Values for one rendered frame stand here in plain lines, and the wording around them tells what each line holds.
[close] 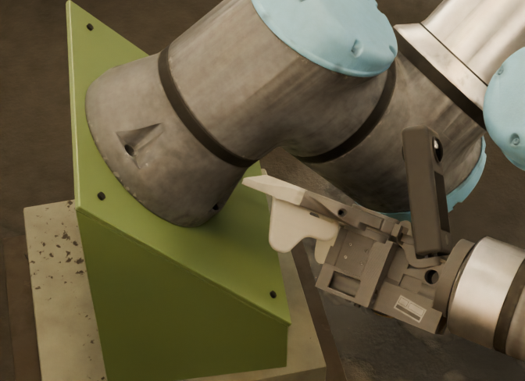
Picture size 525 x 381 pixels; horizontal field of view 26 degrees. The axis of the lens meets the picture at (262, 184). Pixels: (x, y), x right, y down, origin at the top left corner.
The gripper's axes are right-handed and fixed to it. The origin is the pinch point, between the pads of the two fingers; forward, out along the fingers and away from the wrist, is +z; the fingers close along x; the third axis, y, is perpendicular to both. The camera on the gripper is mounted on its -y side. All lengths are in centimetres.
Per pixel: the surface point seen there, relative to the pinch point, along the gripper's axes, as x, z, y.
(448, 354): 46.4, -12.2, 11.5
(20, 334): 27, 36, 29
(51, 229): 24.8, 36.0, 14.6
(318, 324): 40.7, 3.7, 13.9
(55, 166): 44, 51, 8
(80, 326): 19.0, 24.0, 23.2
